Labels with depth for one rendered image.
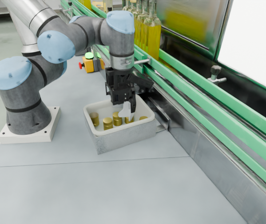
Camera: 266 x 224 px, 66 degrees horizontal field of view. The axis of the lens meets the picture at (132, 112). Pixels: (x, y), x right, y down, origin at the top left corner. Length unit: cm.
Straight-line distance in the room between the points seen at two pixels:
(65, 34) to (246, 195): 57
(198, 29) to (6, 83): 67
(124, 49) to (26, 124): 42
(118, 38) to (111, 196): 43
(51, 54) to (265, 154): 52
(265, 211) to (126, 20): 55
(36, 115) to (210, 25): 67
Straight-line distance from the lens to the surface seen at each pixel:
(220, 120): 57
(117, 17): 57
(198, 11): 84
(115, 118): 75
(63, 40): 52
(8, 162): 79
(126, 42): 59
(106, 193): 62
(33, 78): 74
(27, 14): 57
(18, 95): 73
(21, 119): 78
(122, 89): 65
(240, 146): 56
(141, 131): 71
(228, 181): 61
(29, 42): 80
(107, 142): 68
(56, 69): 81
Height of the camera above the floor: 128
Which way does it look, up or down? 37 degrees down
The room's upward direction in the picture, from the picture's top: straight up
